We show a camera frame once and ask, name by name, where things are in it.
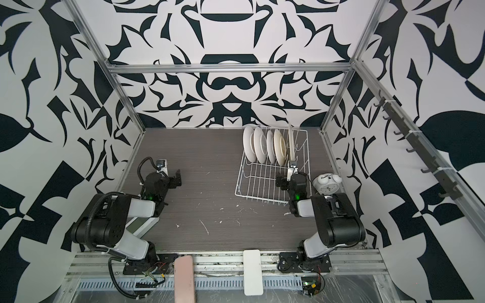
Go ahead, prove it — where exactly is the green rimmed white plate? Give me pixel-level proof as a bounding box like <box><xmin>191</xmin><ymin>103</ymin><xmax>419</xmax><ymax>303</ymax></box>
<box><xmin>274</xmin><ymin>130</ymin><xmax>287</xmax><ymax>167</ymax></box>

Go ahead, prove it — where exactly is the yellow white striped plate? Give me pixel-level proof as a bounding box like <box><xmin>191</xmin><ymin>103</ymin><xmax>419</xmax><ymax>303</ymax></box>
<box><xmin>288</xmin><ymin>123</ymin><xmax>296</xmax><ymax>162</ymax></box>

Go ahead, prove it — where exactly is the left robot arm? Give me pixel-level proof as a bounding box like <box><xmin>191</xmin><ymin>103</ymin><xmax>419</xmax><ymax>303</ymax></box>
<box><xmin>70</xmin><ymin>170</ymin><xmax>182</xmax><ymax>261</ymax></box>

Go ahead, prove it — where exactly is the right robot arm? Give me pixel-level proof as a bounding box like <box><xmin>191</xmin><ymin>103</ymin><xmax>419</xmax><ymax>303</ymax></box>
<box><xmin>275</xmin><ymin>172</ymin><xmax>366</xmax><ymax>261</ymax></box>

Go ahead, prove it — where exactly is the pink flat bar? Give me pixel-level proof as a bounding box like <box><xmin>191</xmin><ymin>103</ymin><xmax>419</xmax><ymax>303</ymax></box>
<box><xmin>174</xmin><ymin>256</ymin><xmax>196</xmax><ymax>303</ymax></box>

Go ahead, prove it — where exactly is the white flat block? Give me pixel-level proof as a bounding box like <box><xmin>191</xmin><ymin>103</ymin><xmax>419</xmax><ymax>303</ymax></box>
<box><xmin>243</xmin><ymin>249</ymin><xmax>264</xmax><ymax>296</ymax></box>

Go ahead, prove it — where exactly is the small circuit board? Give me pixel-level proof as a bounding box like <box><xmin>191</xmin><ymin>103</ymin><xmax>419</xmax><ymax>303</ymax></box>
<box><xmin>302</xmin><ymin>275</ymin><xmax>326</xmax><ymax>297</ymax></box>

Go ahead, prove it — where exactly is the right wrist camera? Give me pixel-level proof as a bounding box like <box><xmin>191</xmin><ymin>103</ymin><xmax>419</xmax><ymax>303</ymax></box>
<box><xmin>286</xmin><ymin>160</ymin><xmax>298</xmax><ymax>182</ymax></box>

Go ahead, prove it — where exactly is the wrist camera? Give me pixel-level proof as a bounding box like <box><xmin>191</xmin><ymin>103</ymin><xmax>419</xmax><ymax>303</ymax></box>
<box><xmin>286</xmin><ymin>160</ymin><xmax>298</xmax><ymax>182</ymax></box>
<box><xmin>155</xmin><ymin>159</ymin><xmax>169</xmax><ymax>177</ymax></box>

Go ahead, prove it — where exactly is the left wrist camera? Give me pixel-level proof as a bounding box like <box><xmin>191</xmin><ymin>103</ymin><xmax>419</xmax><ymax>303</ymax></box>
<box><xmin>155</xmin><ymin>159</ymin><xmax>169</xmax><ymax>177</ymax></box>

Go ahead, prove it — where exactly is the white wire dish rack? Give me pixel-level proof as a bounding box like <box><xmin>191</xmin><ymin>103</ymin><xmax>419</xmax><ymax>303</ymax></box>
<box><xmin>234</xmin><ymin>126</ymin><xmax>311</xmax><ymax>205</ymax></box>

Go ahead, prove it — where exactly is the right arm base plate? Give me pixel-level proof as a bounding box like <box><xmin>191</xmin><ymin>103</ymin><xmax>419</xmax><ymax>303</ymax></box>
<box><xmin>277</xmin><ymin>252</ymin><xmax>332</xmax><ymax>273</ymax></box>

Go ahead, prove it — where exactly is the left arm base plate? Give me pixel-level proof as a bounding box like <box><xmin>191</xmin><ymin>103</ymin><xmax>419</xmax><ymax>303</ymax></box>
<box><xmin>123</xmin><ymin>253</ymin><xmax>179</xmax><ymax>275</ymax></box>

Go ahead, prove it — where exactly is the black hook rail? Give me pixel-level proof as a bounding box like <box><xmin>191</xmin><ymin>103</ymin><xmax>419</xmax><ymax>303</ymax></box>
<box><xmin>375</xmin><ymin>90</ymin><xmax>464</xmax><ymax>200</ymax></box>

